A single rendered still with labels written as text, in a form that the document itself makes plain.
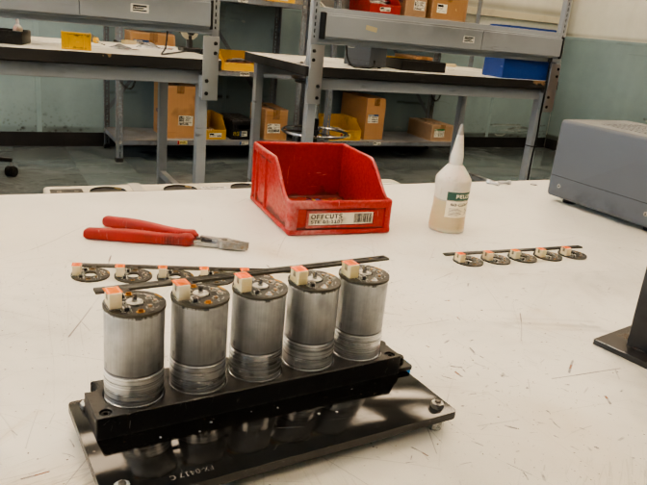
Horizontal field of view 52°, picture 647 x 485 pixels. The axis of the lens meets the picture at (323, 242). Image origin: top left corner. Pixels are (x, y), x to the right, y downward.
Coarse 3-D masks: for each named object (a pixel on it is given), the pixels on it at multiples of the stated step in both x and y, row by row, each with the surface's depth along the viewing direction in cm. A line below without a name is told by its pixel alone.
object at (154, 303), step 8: (128, 296) 28; (144, 296) 28; (152, 296) 28; (160, 296) 28; (104, 304) 27; (144, 304) 27; (152, 304) 27; (160, 304) 27; (112, 312) 26; (120, 312) 26; (128, 312) 26; (136, 312) 26; (144, 312) 26; (152, 312) 26; (160, 312) 27
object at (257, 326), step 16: (256, 288) 30; (240, 304) 29; (256, 304) 29; (272, 304) 29; (240, 320) 29; (256, 320) 29; (272, 320) 29; (240, 336) 30; (256, 336) 29; (272, 336) 30; (240, 352) 30; (256, 352) 30; (272, 352) 30; (240, 368) 30; (256, 368) 30; (272, 368) 30
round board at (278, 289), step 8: (256, 280) 30; (264, 280) 31; (272, 280) 31; (232, 288) 29; (272, 288) 30; (280, 288) 30; (248, 296) 29; (256, 296) 29; (264, 296) 29; (272, 296) 29; (280, 296) 29
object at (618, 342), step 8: (640, 296) 40; (640, 304) 41; (640, 312) 41; (640, 320) 41; (624, 328) 44; (632, 328) 41; (640, 328) 41; (608, 336) 43; (616, 336) 43; (624, 336) 43; (632, 336) 41; (640, 336) 41; (600, 344) 42; (608, 344) 41; (616, 344) 42; (624, 344) 42; (632, 344) 41; (640, 344) 41; (616, 352) 41; (624, 352) 40; (632, 352) 41; (640, 352) 41; (632, 360) 40; (640, 360) 40
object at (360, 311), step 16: (368, 272) 33; (352, 288) 32; (368, 288) 32; (384, 288) 32; (352, 304) 32; (368, 304) 32; (384, 304) 33; (336, 320) 33; (352, 320) 32; (368, 320) 32; (336, 336) 33; (352, 336) 32; (368, 336) 33; (336, 352) 33; (352, 352) 33; (368, 352) 33
